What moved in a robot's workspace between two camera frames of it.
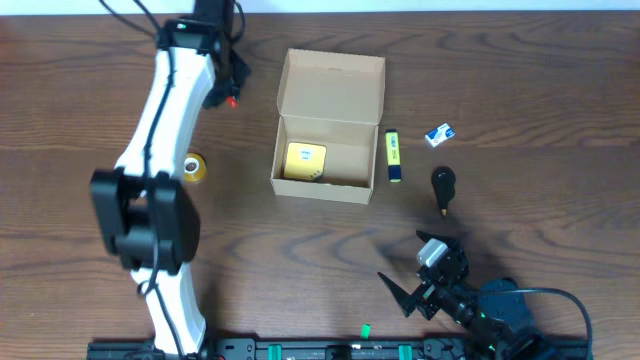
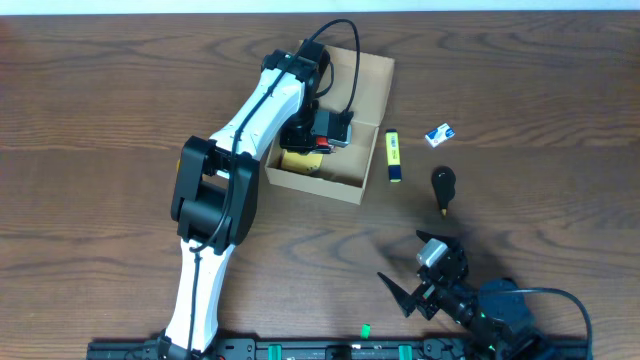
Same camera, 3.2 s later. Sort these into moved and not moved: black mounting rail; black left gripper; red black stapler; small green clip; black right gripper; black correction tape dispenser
Moved: red black stapler; black left gripper
Not moved: black mounting rail; black right gripper; small green clip; black correction tape dispenser
